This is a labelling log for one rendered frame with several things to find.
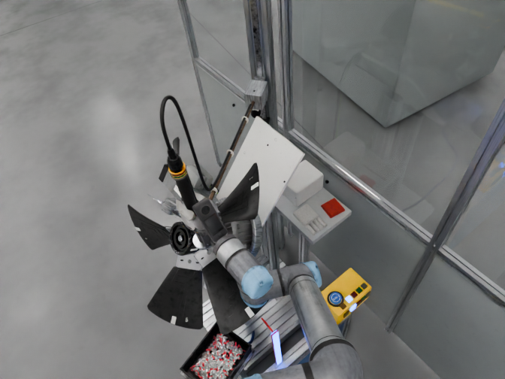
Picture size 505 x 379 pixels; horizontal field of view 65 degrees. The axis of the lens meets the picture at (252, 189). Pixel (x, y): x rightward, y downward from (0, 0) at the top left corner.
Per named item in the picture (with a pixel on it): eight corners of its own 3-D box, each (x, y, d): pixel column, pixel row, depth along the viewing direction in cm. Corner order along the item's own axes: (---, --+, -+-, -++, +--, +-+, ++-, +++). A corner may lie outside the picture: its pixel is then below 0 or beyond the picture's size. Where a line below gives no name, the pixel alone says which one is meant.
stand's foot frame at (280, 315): (273, 256, 265) (273, 250, 259) (322, 308, 241) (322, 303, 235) (195, 316, 246) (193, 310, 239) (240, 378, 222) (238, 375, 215)
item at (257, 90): (253, 92, 164) (251, 75, 157) (270, 95, 162) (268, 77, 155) (246, 109, 158) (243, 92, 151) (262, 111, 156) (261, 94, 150)
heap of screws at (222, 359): (219, 331, 157) (217, 328, 154) (247, 352, 151) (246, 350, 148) (187, 373, 149) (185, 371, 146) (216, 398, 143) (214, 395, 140)
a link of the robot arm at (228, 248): (222, 260, 99) (248, 241, 102) (212, 248, 101) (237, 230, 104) (226, 274, 105) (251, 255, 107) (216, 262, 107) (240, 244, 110)
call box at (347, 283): (347, 279, 149) (350, 266, 141) (368, 298, 144) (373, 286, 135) (316, 305, 144) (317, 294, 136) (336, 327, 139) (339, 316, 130)
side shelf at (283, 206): (297, 170, 201) (297, 166, 198) (351, 214, 182) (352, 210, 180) (261, 195, 193) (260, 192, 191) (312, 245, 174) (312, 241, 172)
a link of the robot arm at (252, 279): (252, 306, 100) (249, 293, 93) (227, 275, 106) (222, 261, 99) (276, 287, 102) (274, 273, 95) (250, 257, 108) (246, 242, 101)
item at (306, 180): (300, 169, 197) (300, 154, 188) (323, 189, 189) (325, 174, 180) (274, 187, 192) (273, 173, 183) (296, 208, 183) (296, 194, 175)
